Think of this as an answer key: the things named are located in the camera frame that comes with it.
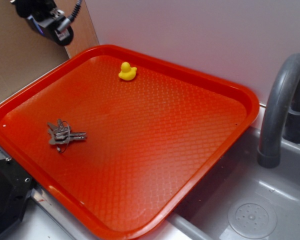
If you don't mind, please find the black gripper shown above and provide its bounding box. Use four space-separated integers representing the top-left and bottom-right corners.
10 0 74 46

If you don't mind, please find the silver key bunch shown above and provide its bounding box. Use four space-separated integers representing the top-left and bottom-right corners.
47 119 88 154

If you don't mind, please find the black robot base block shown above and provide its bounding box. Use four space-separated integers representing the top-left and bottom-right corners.
0 157 34 238

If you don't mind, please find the wooden board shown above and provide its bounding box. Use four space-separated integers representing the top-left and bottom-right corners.
44 0 100 59

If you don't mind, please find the yellow rubber duck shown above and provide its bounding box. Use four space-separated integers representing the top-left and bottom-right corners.
118 62 137 81

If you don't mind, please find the red plastic tray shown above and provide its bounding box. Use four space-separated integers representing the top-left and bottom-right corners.
0 45 259 240

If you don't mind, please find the grey curved faucet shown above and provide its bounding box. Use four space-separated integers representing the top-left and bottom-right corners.
257 53 300 169

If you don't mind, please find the round sink drain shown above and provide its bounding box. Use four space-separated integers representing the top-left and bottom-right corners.
227 201 277 240

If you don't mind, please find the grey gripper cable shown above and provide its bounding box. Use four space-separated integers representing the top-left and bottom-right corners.
66 0 83 22

